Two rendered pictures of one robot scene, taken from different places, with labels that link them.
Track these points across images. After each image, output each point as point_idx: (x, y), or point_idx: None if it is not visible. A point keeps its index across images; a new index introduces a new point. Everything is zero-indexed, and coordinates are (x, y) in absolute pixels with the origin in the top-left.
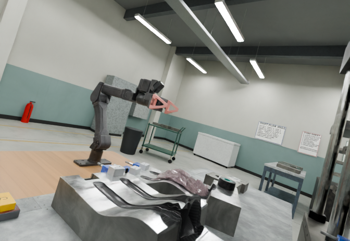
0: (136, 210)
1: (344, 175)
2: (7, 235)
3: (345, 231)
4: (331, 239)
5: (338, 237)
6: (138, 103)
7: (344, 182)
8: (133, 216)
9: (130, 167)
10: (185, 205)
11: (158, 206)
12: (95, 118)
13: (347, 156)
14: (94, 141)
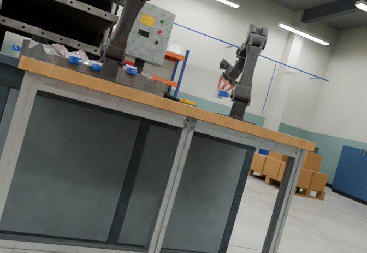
0: (143, 75)
1: (1, 0)
2: None
3: (6, 41)
4: None
5: (16, 46)
6: None
7: (0, 5)
8: (150, 75)
9: (101, 63)
10: (129, 64)
11: (140, 69)
12: (133, 23)
13: None
14: (124, 54)
